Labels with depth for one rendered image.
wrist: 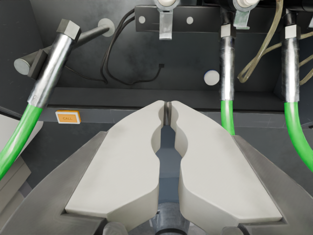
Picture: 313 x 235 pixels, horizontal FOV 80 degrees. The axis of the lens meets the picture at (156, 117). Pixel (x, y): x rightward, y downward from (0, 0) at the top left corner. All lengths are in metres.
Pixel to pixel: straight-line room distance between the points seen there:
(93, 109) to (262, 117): 0.39
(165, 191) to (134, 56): 0.50
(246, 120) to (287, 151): 1.63
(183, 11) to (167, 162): 0.62
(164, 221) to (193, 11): 0.63
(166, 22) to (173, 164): 0.66
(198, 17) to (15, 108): 0.40
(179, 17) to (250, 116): 0.27
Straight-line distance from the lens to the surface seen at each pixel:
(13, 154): 0.23
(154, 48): 0.51
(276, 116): 0.51
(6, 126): 1.58
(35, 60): 0.23
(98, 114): 0.46
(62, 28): 0.24
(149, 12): 0.35
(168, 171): 0.79
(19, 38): 0.53
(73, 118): 0.48
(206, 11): 0.35
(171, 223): 0.74
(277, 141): 1.97
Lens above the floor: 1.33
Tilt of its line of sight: 58 degrees down
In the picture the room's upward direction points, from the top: 176 degrees counter-clockwise
